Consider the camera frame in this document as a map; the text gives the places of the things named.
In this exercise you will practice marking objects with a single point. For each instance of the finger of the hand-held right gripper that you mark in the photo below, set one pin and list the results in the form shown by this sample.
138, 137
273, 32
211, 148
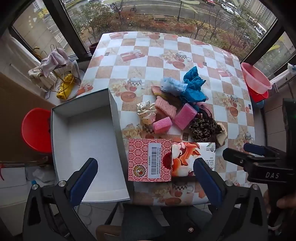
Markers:
254, 148
233, 157

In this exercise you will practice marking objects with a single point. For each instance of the red patterned carton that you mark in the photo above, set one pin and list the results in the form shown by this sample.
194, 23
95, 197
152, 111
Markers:
150, 160

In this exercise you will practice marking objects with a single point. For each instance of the small pink sponge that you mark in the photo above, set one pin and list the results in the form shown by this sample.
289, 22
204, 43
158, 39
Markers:
161, 125

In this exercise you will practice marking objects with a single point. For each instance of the beige scrunchie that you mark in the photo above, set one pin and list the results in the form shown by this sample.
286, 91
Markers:
220, 138

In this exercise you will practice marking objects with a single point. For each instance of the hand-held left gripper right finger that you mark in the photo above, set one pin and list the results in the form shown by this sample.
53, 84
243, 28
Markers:
205, 180

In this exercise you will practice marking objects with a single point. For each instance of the light blue fluffy duster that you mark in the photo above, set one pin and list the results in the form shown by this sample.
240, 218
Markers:
172, 87

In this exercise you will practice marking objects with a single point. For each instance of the leopard print scrunchie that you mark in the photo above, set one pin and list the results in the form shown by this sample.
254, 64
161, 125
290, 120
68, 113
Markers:
203, 129

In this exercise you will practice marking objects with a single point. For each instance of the white patterned cloth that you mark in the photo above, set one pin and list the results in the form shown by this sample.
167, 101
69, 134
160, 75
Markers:
38, 77

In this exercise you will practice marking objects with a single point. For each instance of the white polka dot scrunchie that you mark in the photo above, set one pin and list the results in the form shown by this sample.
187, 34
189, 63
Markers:
146, 112

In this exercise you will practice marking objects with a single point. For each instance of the dark red flower pot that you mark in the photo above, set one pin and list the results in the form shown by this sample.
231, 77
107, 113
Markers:
93, 48

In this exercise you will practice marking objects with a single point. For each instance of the pink plastic basin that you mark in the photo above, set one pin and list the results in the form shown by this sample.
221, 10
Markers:
254, 75

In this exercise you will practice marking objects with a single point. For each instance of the striped knitted cloth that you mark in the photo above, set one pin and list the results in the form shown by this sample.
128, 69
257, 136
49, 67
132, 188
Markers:
156, 90

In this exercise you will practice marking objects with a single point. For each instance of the white floral packet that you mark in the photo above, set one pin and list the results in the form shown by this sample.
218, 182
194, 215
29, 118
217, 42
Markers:
185, 153

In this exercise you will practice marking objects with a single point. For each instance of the person's right hand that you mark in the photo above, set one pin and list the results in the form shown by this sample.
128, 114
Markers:
286, 202

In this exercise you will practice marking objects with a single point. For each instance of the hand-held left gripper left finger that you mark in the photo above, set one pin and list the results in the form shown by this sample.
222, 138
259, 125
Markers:
84, 183

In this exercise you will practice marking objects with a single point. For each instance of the pale pink cloth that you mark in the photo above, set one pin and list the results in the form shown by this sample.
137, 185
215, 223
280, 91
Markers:
55, 59

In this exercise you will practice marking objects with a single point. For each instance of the blue plastic basin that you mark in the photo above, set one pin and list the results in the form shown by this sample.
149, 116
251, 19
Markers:
260, 104

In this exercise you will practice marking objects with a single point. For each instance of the red plastic stool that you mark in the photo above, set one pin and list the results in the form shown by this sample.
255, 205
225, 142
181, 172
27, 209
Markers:
37, 129

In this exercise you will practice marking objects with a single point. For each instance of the white cardboard box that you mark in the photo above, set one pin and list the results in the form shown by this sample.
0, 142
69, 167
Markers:
92, 143

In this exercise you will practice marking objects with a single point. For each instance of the pink knitted cloth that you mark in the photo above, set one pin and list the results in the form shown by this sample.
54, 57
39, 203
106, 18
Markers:
165, 107

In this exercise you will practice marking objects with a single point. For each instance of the red plastic bucket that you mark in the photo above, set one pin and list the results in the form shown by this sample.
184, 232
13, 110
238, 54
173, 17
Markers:
260, 96

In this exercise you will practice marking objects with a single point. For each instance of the large pink sponge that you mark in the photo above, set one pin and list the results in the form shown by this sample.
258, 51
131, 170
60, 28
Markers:
186, 115

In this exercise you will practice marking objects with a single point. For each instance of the blue scrunchie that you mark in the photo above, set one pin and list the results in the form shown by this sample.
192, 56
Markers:
193, 89

